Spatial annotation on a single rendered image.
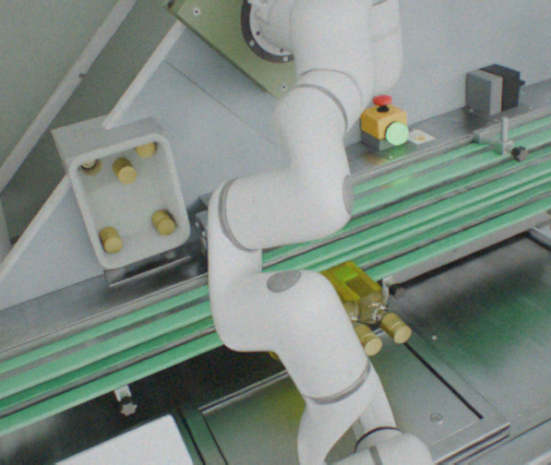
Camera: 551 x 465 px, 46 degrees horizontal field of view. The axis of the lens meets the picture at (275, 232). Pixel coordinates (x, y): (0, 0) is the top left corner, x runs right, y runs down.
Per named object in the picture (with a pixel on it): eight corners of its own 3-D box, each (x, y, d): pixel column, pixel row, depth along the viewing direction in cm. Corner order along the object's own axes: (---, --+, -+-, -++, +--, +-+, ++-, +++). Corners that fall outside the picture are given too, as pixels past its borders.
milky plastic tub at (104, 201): (93, 251, 122) (102, 274, 115) (56, 144, 111) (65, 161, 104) (179, 221, 128) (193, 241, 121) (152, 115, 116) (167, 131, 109)
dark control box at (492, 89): (464, 105, 146) (489, 116, 140) (465, 71, 142) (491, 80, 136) (493, 96, 149) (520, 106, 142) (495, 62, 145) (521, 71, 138)
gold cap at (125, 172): (109, 160, 114) (114, 170, 111) (128, 155, 115) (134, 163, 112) (114, 178, 116) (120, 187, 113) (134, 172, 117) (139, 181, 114)
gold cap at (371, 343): (351, 344, 110) (365, 359, 107) (349, 328, 109) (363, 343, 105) (368, 336, 111) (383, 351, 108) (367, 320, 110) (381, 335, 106)
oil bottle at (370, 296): (311, 273, 131) (367, 331, 114) (307, 251, 128) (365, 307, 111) (335, 263, 133) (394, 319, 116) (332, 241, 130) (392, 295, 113)
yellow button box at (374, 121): (360, 140, 138) (379, 151, 132) (358, 107, 134) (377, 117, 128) (388, 131, 140) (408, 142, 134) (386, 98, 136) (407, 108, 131)
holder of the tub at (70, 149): (101, 272, 126) (110, 292, 119) (57, 144, 111) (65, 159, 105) (184, 243, 131) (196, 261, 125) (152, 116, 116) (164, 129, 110)
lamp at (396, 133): (384, 145, 132) (392, 149, 130) (383, 124, 130) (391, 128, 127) (402, 138, 133) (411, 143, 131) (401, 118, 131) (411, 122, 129)
